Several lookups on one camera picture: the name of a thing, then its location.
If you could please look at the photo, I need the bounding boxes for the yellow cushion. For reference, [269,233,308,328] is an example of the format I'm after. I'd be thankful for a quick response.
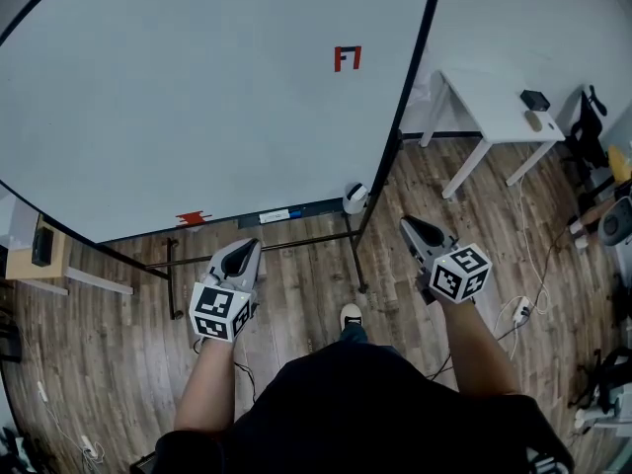
[606,145,632,185]

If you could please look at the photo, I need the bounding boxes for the black box on wooden table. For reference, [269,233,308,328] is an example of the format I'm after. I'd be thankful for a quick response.
[31,226,54,268]

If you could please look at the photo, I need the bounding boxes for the person's black shirt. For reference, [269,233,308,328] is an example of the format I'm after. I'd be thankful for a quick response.
[155,341,577,474]

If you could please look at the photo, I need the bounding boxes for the black folding chair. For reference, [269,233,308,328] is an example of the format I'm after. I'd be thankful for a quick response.
[128,452,158,474]

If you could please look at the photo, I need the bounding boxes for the black metal rack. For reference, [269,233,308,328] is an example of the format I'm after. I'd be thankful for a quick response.
[0,283,24,364]

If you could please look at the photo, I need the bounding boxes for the white floor cable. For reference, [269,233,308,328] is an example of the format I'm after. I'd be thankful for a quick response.
[493,175,550,359]

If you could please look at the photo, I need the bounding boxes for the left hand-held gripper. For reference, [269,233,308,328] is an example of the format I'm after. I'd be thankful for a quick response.
[189,237,262,344]

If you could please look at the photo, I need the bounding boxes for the black equipment frame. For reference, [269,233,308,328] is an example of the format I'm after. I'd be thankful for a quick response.
[567,348,632,414]

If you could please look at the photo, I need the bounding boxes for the white plastic bag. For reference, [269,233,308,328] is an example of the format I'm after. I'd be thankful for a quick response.
[0,193,40,252]

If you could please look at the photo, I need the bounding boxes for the wooden side table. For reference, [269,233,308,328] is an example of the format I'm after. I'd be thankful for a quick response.
[4,212,134,296]

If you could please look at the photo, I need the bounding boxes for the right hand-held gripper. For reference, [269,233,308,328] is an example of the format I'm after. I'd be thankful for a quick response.
[399,215,494,305]

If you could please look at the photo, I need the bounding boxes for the black box on white table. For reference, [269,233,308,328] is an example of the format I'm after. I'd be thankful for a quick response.
[519,89,551,113]

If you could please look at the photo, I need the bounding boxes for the person's white shoe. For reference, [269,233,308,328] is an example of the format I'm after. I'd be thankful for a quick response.
[340,302,364,330]

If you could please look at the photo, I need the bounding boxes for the white square table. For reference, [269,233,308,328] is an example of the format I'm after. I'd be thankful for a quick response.
[419,69,567,200]

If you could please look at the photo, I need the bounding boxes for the person's right forearm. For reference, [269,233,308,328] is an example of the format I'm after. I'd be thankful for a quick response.
[436,298,522,397]

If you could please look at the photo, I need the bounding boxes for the person's blue jeans leg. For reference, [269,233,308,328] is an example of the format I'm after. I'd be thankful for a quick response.
[339,323,369,345]

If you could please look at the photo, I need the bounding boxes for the red plastic holder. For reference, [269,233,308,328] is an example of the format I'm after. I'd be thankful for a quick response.
[175,210,213,228]

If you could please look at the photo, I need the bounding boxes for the white marker with blue cap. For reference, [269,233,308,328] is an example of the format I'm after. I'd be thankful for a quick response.
[258,208,302,225]

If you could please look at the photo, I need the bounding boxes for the person's left forearm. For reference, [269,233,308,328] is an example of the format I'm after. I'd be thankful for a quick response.
[173,338,238,434]

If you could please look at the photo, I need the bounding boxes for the grey round machine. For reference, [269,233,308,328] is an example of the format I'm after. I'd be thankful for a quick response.
[597,196,632,246]

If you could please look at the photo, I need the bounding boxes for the black floor cable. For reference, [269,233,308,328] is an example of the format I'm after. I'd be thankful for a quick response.
[496,224,574,343]

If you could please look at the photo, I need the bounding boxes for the black framed whiteboard on stand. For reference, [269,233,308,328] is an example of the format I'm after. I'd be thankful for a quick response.
[0,0,448,321]

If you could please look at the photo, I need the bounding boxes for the black office chair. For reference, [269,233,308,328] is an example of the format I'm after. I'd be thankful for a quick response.
[565,85,618,192]

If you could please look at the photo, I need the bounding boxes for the white plastic storage rack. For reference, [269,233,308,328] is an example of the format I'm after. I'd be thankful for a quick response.
[575,382,632,432]

